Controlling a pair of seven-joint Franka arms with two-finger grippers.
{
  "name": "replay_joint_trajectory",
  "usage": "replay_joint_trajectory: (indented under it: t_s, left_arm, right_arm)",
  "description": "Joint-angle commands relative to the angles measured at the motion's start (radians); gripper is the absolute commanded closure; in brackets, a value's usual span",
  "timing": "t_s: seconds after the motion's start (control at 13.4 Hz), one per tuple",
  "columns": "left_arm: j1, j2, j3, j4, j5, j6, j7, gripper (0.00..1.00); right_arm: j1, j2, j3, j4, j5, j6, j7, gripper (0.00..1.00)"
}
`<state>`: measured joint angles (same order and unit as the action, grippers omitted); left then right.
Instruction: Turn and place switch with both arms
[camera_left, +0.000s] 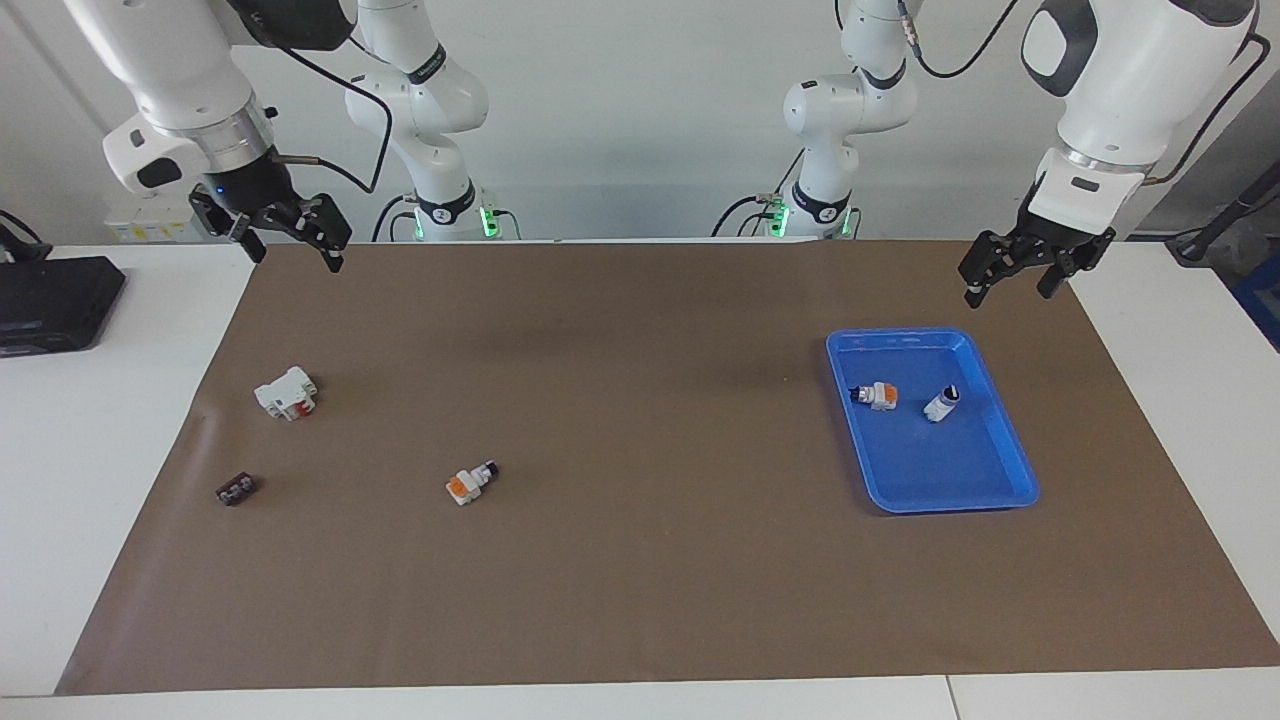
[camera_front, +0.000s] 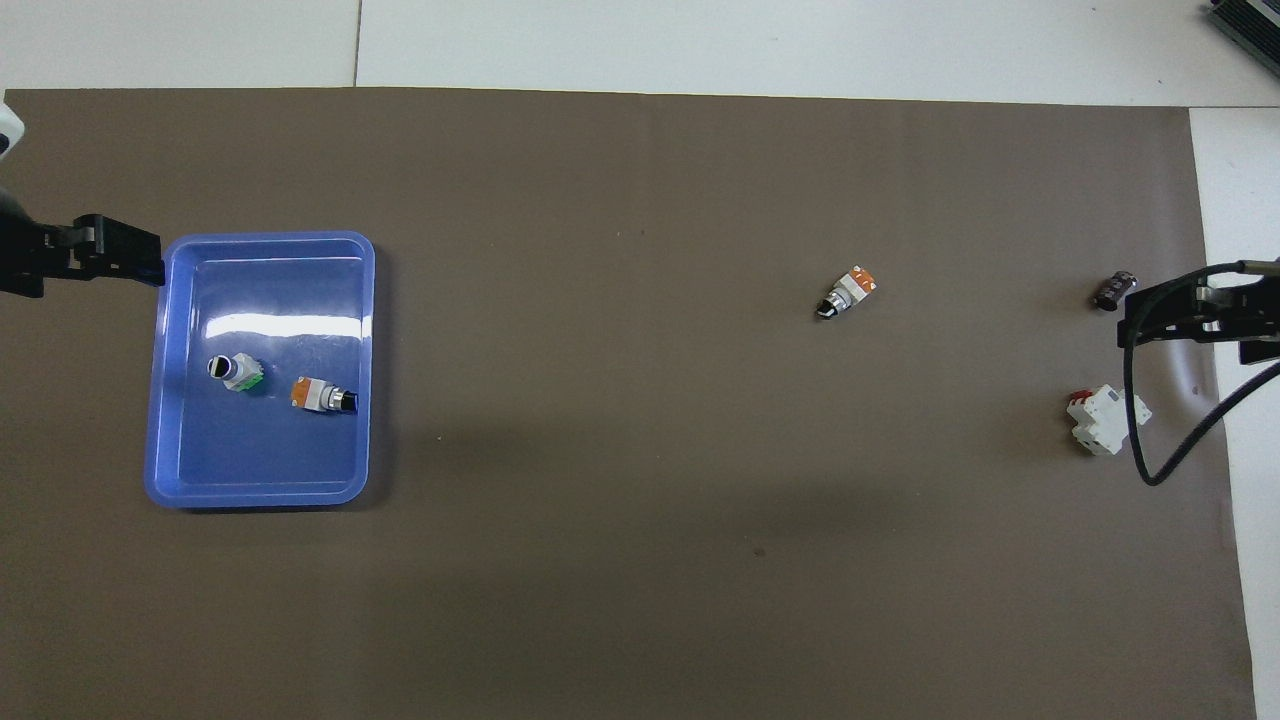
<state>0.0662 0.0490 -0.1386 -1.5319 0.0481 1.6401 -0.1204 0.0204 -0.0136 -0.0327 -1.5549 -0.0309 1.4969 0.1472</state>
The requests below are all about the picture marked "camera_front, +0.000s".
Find blue plastic tray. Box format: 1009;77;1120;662
145;232;377;511

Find white circuit breaker red levers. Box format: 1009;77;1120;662
1066;385;1153;457

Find small dark cylindrical component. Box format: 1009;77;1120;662
1095;268;1139;311

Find dark finned metal box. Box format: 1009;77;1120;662
1205;0;1280;53

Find rotary switch with orange base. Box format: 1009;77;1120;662
815;265;879;321
290;376;359;417

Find rotary switch with green base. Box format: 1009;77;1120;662
206;352;266;394

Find black cable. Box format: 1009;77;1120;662
1121;258;1280;488

